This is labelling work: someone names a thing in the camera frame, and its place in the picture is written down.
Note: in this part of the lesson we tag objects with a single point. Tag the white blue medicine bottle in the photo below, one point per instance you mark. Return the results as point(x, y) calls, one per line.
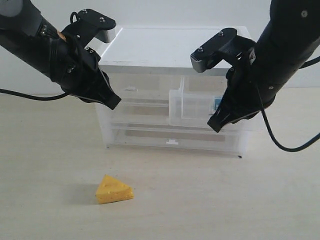
point(216, 102)

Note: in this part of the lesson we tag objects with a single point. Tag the clear bottom wide drawer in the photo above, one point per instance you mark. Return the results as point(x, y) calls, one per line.
point(194, 140)

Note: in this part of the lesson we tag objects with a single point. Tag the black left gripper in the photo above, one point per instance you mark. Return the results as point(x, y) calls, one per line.
point(76, 70)

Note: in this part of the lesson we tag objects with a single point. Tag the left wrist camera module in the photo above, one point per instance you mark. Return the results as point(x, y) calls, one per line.
point(88, 24)

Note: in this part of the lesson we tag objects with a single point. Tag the yellow cheese wedge toy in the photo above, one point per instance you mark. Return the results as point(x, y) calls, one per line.
point(112, 190)

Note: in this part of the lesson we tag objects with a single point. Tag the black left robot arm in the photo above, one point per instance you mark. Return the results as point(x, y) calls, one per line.
point(25, 33)

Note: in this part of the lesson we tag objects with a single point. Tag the clear middle wide drawer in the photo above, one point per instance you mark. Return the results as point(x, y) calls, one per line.
point(141, 115)

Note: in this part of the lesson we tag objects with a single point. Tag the white plastic drawer cabinet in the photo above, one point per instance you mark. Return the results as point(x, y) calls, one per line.
point(163, 51)

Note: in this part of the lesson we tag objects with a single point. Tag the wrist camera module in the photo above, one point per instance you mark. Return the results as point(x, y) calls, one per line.
point(226, 45)
point(88, 24)

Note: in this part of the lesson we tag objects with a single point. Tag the clear wide drawer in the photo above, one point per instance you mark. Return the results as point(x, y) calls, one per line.
point(141, 115)
point(194, 140)

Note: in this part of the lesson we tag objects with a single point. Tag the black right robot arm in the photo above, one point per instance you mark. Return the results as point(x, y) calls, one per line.
point(289, 39)

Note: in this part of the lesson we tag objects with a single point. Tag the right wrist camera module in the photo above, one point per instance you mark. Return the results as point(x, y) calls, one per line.
point(226, 45)

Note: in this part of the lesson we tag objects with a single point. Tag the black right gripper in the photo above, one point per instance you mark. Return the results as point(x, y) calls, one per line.
point(240, 100)

